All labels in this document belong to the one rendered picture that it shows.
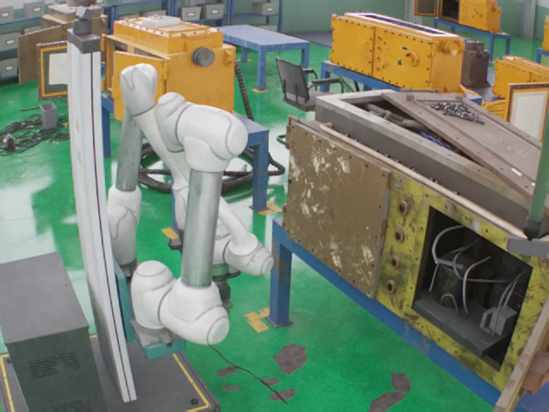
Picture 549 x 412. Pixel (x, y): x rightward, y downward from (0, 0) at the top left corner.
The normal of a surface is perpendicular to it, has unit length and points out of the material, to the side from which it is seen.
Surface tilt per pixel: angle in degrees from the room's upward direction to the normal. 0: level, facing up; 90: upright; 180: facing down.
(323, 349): 0
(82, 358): 90
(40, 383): 90
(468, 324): 0
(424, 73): 90
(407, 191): 90
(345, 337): 0
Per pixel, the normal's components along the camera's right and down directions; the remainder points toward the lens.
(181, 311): -0.52, 0.14
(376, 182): -0.84, 0.21
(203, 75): 0.58, 0.38
